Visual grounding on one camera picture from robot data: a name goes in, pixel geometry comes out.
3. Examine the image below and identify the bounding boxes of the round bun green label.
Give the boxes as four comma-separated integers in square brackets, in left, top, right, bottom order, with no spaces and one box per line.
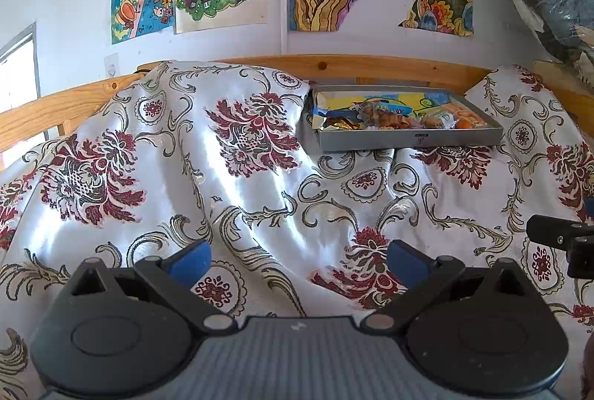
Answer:
[420,111,457,129]

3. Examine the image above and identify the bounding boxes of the clear bag brown nuts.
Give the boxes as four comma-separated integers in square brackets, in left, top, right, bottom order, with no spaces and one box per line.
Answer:
[360,103,410,129]

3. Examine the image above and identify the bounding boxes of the orange rice cracker pack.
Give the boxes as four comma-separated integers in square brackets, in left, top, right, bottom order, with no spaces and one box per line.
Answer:
[445,103,488,129]

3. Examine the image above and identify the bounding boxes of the gold foil snack packet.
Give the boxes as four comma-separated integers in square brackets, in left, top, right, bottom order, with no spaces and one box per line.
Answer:
[321,116,362,130]

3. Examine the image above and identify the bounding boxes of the small orange tangerine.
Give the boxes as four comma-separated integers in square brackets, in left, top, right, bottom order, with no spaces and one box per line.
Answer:
[455,118,473,129]

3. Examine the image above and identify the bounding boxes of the blue packet brown snack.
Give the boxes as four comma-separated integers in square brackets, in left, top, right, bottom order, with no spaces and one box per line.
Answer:
[372,101,414,116]

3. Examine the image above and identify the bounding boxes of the floral white bedspread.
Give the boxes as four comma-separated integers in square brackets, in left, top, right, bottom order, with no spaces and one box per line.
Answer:
[1,62,593,399]

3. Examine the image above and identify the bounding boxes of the grey cardboard tray box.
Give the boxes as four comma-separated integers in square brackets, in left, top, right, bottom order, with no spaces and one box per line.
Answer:
[309,84,503,153]

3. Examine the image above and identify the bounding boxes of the wooden bed frame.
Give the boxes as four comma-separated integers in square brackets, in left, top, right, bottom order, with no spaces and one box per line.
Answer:
[0,54,594,155]

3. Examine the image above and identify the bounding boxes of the window frame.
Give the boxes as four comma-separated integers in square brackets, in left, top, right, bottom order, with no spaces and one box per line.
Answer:
[0,23,40,112]

